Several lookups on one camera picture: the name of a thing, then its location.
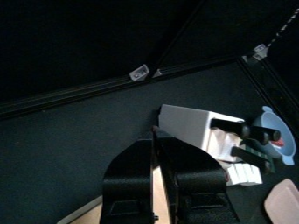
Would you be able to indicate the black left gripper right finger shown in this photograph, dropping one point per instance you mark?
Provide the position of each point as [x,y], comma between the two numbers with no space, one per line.
[197,180]

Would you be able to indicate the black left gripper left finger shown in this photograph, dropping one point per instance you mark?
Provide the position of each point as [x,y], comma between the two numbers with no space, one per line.
[125,180]

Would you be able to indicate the pink cutting board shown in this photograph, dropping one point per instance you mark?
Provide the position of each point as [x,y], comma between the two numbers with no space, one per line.
[284,204]

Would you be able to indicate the small red toy piece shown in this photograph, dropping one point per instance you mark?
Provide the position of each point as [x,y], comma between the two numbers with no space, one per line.
[277,143]

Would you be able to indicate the grey metal frame bracket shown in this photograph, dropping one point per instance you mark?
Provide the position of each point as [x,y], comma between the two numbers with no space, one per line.
[259,52]
[138,73]

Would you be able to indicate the black upright frame post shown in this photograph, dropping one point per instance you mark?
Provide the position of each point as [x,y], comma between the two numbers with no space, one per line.
[176,38]

